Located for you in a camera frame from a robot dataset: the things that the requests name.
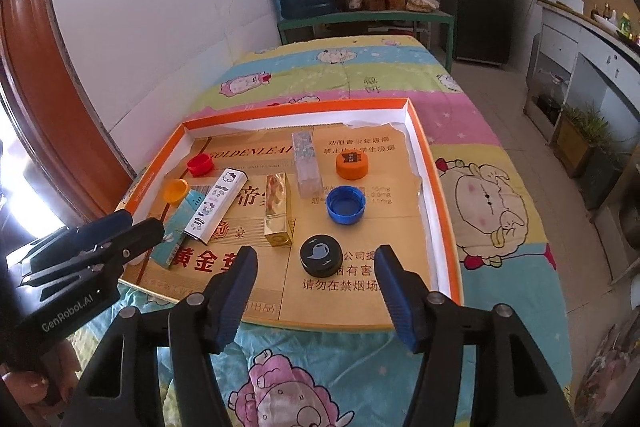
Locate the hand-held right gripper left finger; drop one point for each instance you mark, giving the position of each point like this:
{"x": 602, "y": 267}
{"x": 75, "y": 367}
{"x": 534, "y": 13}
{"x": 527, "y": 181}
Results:
{"x": 235, "y": 297}

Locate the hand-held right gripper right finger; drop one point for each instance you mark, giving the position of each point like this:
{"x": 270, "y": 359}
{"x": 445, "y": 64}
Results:
{"x": 397, "y": 297}

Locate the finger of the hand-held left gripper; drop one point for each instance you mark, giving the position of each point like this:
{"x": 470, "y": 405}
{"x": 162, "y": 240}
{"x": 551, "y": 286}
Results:
{"x": 107, "y": 224}
{"x": 145, "y": 234}

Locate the teal lighter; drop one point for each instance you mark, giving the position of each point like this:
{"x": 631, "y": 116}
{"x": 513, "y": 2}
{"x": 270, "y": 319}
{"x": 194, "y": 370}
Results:
{"x": 180, "y": 232}

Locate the small orange bottle cap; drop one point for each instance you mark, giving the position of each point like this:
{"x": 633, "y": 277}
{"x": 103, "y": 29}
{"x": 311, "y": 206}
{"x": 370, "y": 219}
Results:
{"x": 176, "y": 191}

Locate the white cartoon lighter box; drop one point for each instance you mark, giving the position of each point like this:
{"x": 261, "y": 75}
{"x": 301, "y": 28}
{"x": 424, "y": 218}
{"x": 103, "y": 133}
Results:
{"x": 215, "y": 204}

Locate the black bottle cap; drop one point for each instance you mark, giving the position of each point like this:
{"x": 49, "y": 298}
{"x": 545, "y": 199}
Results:
{"x": 321, "y": 255}

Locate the red bottle cap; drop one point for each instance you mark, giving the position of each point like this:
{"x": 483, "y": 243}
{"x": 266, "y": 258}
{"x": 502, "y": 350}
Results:
{"x": 200, "y": 164}

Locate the shallow orange-rimmed box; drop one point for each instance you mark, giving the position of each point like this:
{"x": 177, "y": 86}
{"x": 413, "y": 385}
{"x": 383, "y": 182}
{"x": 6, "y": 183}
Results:
{"x": 442, "y": 217}

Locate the gold lighter box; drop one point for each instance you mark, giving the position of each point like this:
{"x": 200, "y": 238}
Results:
{"x": 277, "y": 209}

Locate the blue bottle cap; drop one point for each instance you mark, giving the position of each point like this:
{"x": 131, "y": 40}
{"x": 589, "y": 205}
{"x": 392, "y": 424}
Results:
{"x": 346, "y": 204}

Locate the large orange black-label cap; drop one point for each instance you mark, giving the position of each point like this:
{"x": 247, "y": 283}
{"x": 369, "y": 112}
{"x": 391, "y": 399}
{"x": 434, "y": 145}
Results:
{"x": 352, "y": 164}

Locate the clear glitter lighter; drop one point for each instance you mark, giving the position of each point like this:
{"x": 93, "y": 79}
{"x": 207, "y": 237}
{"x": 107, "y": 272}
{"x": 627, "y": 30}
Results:
{"x": 307, "y": 167}

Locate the person's left hand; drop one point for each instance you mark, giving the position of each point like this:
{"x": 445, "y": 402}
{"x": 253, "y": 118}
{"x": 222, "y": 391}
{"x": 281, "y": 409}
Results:
{"x": 30, "y": 387}

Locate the brown cardboard sheet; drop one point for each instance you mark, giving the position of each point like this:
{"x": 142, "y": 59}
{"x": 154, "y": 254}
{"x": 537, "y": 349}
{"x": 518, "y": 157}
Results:
{"x": 390, "y": 237}

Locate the yellow planter with grass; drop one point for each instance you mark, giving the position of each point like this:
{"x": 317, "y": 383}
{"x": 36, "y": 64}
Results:
{"x": 575, "y": 144}

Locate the dark planter with grass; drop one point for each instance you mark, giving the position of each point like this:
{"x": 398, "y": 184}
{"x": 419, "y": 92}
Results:
{"x": 600, "y": 179}

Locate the green metal table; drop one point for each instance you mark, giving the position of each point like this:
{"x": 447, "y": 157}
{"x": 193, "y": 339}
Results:
{"x": 370, "y": 18}

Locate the white kitchen counter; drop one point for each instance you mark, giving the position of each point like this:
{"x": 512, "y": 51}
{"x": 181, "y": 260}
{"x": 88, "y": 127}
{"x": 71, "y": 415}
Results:
{"x": 595, "y": 67}

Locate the green oil bottle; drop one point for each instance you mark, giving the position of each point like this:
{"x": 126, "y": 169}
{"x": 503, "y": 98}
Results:
{"x": 625, "y": 26}

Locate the red wooden door frame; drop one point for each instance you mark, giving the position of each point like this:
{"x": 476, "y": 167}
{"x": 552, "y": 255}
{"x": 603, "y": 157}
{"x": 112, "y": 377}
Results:
{"x": 45, "y": 107}

